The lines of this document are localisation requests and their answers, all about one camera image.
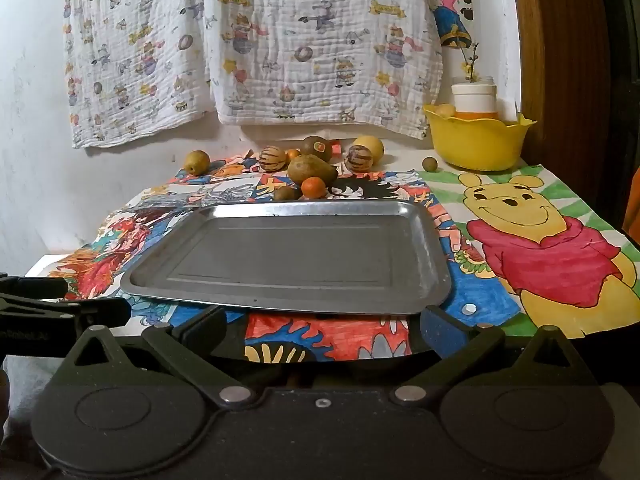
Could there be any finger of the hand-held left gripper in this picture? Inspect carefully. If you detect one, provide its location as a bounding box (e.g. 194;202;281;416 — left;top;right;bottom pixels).
75;297;132;332
0;275;69;302

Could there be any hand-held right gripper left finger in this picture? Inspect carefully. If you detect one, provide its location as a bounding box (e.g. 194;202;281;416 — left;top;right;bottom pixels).
62;306;253;408

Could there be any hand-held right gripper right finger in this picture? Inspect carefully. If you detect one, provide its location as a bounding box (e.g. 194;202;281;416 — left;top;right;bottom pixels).
390;305;583;408

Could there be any metal tray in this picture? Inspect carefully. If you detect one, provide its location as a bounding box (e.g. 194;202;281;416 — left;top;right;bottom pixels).
119;199;453;316

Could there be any yellow pear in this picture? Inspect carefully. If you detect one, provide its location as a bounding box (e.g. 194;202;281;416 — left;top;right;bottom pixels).
183;150;211;175

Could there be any striped pepino melon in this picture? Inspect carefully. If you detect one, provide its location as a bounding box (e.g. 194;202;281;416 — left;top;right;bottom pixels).
258;145;288;172
344;144;374;173

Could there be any brown pear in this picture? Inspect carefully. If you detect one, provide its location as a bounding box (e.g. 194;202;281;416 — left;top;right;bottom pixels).
286;153;340;187

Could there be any yellow lemon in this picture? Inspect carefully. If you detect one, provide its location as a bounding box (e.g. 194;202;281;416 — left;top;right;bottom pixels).
353;135;385;162

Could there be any brown kiwi with sticker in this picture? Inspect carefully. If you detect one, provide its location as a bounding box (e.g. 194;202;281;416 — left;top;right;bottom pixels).
301;135;332;163

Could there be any person's grey clothing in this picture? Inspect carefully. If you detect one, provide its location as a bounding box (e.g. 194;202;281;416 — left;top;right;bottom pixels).
0;355;66;466

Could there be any yellow bear drawing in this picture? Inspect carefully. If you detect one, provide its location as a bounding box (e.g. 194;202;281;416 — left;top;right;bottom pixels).
417;162;640;346

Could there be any yellow scalloped plastic bowl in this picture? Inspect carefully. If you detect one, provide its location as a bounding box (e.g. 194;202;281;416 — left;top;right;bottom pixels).
422;104;538;172

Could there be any orange object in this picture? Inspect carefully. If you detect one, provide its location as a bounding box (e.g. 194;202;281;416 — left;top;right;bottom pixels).
622;167;640;261

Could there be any white and orange jar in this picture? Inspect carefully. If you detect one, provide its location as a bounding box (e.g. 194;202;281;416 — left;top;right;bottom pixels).
451;76;498;121

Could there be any printed muslin blanket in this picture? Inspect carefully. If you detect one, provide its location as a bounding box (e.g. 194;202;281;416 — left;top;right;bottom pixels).
199;0;446;140
62;0;213;150

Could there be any twig with yellow flowers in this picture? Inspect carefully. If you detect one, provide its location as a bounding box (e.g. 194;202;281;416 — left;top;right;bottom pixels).
460;42;482;82

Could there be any wooden door frame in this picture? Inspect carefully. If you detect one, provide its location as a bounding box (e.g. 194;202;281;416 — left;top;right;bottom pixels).
507;0;628;233

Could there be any colourful wall poster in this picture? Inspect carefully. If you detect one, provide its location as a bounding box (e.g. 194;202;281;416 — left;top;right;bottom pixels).
425;0;474;49

